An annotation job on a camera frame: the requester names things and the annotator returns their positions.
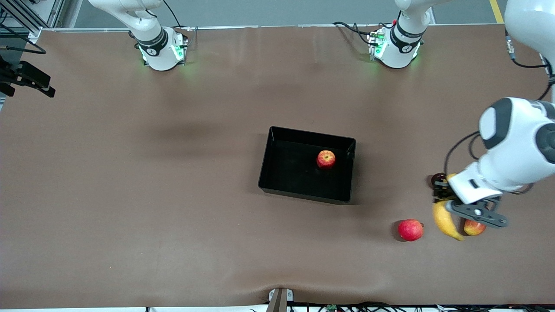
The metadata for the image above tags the aluminium frame profile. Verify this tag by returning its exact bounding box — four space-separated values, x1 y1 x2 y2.
0 0 65 45

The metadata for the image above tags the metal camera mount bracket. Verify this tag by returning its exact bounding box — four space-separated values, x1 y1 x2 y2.
265 288 294 312

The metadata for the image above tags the black plastic box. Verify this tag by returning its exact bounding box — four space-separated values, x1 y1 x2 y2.
258 126 357 205

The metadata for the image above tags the red yellow mango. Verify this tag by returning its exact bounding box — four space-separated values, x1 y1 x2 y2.
464 218 487 237

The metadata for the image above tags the red yellow apple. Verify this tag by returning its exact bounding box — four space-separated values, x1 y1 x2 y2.
316 149 336 170

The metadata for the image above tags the red pomegranate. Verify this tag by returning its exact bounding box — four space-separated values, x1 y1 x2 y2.
398 219 424 242

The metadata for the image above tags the yellow banana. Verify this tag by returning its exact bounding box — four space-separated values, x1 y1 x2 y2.
432 173 465 241

